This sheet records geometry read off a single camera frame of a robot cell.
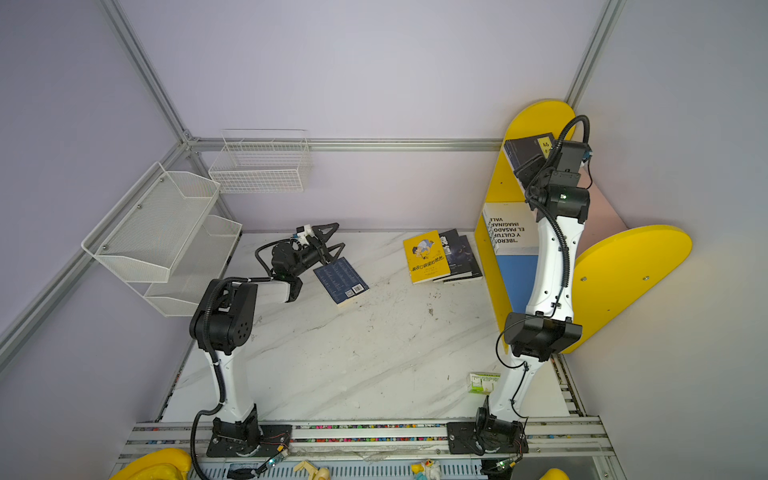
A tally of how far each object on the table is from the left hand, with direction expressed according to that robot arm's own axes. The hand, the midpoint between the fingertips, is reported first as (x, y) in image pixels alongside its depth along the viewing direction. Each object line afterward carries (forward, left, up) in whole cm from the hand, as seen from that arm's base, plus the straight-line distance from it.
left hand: (342, 233), depth 90 cm
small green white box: (-39, -40, -17) cm, 58 cm away
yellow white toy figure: (-58, -24, -18) cm, 66 cm away
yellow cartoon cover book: (+6, -28, -19) cm, 35 cm away
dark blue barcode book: (-3, +3, -21) cm, 21 cm away
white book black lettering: (+6, -56, -3) cm, 56 cm away
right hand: (+1, -48, +24) cm, 54 cm away
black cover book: (+5, -41, -18) cm, 44 cm away
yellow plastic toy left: (-57, +37, -18) cm, 71 cm away
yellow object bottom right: (-59, -53, -18) cm, 81 cm away
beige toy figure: (-59, +3, -21) cm, 62 cm away
